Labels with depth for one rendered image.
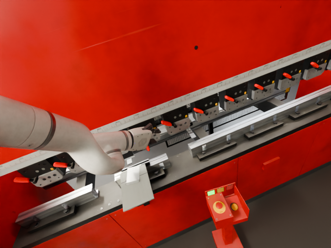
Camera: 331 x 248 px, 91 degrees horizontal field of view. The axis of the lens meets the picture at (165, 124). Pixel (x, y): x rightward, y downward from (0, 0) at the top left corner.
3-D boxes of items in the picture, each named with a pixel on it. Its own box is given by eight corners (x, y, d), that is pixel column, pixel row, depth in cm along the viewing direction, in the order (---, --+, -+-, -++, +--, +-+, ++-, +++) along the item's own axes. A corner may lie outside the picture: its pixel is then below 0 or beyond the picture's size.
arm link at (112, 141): (130, 147, 60) (121, 127, 63) (94, 155, 51) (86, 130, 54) (120, 157, 65) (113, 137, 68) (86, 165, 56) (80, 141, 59)
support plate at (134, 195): (123, 212, 88) (122, 211, 88) (120, 174, 109) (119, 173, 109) (154, 199, 90) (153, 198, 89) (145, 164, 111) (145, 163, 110)
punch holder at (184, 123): (168, 136, 100) (162, 114, 90) (164, 128, 107) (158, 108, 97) (190, 127, 101) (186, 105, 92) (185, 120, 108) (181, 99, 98)
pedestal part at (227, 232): (225, 245, 136) (223, 218, 104) (222, 237, 141) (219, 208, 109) (232, 243, 136) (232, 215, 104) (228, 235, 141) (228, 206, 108)
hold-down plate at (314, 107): (294, 121, 124) (295, 117, 122) (287, 117, 128) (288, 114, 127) (326, 107, 127) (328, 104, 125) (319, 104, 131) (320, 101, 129)
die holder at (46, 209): (26, 228, 108) (15, 222, 102) (29, 219, 113) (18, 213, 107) (98, 198, 113) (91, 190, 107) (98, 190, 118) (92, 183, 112)
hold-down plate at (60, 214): (30, 233, 104) (27, 232, 102) (33, 225, 108) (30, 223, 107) (76, 214, 107) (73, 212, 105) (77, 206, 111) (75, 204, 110)
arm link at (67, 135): (63, 168, 31) (132, 167, 60) (47, 102, 36) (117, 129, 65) (26, 189, 32) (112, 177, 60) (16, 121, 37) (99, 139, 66)
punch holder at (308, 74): (304, 81, 110) (312, 56, 100) (293, 77, 117) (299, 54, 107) (323, 74, 111) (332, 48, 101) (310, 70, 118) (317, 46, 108)
